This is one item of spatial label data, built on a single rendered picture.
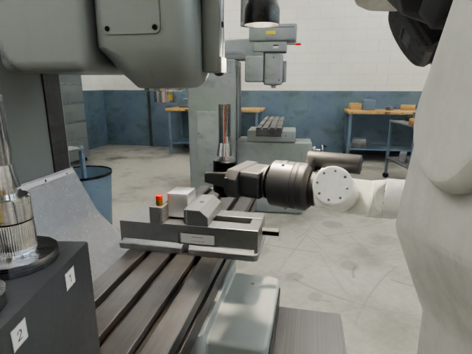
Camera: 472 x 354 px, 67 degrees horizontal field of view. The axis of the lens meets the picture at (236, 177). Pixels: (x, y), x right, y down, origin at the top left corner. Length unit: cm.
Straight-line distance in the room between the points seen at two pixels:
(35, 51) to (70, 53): 7
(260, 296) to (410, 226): 73
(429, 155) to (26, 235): 42
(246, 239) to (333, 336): 33
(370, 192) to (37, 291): 53
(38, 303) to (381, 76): 712
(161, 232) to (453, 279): 75
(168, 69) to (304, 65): 659
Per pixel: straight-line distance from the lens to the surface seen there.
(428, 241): 20
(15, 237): 47
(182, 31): 69
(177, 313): 68
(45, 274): 46
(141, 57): 71
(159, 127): 790
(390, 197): 62
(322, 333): 98
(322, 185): 60
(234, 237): 83
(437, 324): 26
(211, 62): 73
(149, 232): 90
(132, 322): 67
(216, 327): 82
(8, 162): 46
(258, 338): 80
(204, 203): 87
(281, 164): 66
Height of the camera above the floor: 132
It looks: 15 degrees down
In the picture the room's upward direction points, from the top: straight up
